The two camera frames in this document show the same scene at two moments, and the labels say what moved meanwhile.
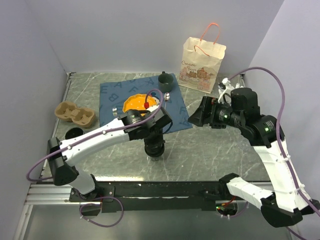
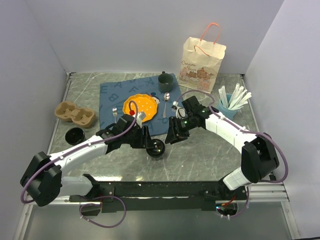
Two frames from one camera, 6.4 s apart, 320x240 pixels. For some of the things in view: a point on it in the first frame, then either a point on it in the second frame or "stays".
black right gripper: (198, 117) to (173, 135)
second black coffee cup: (73, 132) stays
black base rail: (129, 196) stays
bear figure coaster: (157, 100) stays
